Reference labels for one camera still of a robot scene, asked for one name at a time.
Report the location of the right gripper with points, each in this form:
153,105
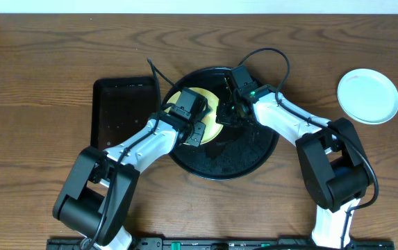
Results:
223,118

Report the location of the dark rectangular tray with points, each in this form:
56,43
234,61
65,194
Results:
121,108

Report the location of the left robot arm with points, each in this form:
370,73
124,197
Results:
98,191

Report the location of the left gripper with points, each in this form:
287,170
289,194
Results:
198,132

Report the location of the light blue plate top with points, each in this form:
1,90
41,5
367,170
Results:
368,96

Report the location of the yellow plate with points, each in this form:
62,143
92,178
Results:
212,127

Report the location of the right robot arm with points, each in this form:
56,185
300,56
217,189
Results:
335,169

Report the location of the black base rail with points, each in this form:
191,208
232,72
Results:
153,243

